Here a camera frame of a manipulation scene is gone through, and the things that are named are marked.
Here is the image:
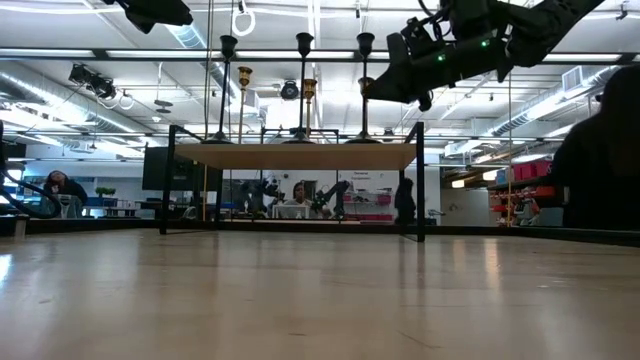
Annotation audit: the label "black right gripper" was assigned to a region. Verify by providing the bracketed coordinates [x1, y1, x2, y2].
[366, 0, 509, 113]

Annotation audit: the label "black candle stick holder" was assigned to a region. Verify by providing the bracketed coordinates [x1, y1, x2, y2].
[281, 31, 327, 146]
[344, 31, 384, 146]
[201, 34, 240, 146]

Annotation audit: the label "gold candle stick holder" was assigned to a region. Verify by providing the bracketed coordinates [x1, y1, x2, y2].
[236, 65, 254, 145]
[302, 78, 319, 136]

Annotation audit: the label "black ceiling-mounted device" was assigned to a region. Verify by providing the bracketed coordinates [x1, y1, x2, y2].
[68, 63, 118, 101]

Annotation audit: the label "person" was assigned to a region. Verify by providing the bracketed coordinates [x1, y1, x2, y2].
[281, 180, 314, 220]
[548, 63, 640, 232]
[43, 169, 89, 219]
[393, 176, 418, 227]

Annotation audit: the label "storage rack pink bins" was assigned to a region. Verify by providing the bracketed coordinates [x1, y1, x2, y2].
[343, 191, 395, 222]

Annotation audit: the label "storage rack red bins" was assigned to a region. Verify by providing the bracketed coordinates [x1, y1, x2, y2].
[487, 158, 566, 229]

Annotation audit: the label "large black display screen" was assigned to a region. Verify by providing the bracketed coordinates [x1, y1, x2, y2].
[141, 145, 224, 193]

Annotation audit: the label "white cable loop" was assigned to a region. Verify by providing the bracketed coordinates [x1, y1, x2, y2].
[230, 6, 257, 38]

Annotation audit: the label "black overhead camera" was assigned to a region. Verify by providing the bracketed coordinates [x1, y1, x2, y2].
[278, 78, 301, 102]

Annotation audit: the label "black aluminium table frame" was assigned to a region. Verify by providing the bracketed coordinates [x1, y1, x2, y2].
[0, 214, 640, 248]

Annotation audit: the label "thick black curved cable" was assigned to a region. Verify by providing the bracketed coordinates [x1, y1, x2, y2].
[0, 168, 64, 221]

